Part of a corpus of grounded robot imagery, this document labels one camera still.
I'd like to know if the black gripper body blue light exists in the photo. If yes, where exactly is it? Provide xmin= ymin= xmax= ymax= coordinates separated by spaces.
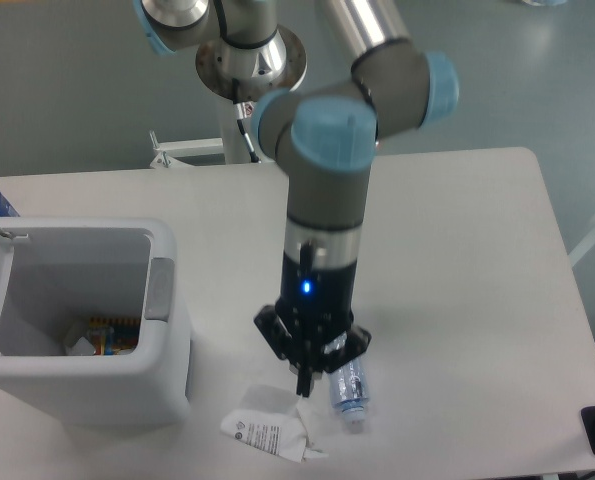
xmin=275 ymin=256 xmax=357 ymax=374

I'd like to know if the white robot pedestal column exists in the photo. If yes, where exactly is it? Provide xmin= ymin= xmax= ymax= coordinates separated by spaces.
xmin=215 ymin=97 xmax=273 ymax=164

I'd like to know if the clear plastic water bottle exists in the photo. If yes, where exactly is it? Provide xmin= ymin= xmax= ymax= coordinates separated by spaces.
xmin=327 ymin=355 xmax=370 ymax=434

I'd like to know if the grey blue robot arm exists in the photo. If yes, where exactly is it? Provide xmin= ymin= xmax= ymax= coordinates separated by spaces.
xmin=133 ymin=1 xmax=459 ymax=397

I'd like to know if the black cable on pedestal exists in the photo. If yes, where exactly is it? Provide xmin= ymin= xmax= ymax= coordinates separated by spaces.
xmin=230 ymin=77 xmax=263 ymax=165

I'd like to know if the colourful trash in bin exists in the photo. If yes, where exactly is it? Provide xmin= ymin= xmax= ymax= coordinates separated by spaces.
xmin=62 ymin=317 xmax=141 ymax=356

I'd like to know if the white pedestal foot left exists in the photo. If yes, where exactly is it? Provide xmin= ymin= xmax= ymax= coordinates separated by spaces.
xmin=149 ymin=130 xmax=224 ymax=169

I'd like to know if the white plastic trash can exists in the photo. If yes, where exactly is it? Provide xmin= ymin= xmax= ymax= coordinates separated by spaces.
xmin=0 ymin=216 xmax=192 ymax=426

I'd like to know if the white paper wrapper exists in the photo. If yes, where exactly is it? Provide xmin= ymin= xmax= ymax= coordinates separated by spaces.
xmin=220 ymin=384 xmax=329 ymax=463

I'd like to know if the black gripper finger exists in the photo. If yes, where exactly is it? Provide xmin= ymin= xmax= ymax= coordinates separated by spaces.
xmin=322 ymin=325 xmax=372 ymax=373
xmin=253 ymin=303 xmax=315 ymax=398

